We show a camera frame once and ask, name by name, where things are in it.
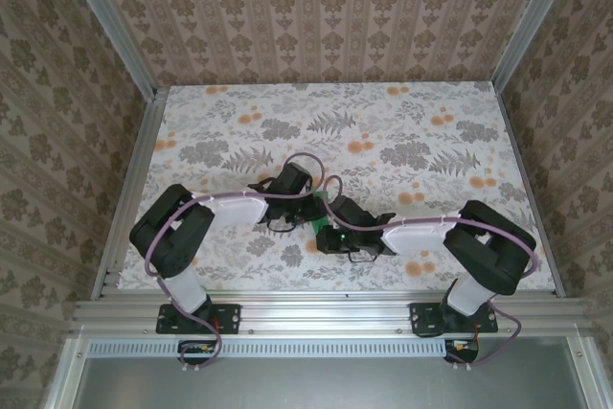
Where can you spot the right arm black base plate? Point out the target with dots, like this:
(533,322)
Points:
(421,318)

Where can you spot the aluminium frame post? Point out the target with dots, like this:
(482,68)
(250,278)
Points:
(533,21)
(116,26)

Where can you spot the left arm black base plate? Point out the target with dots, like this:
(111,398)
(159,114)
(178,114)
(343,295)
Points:
(230,318)

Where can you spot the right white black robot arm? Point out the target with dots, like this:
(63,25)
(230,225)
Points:
(493,251)

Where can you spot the long aluminium frame rail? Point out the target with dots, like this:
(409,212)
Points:
(325,318)

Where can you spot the aluminium side rail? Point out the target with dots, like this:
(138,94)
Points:
(526,188)
(143,141)

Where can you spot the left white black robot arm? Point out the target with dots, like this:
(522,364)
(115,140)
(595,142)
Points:
(167,236)

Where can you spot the green paper sheet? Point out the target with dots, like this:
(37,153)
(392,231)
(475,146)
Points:
(318,226)

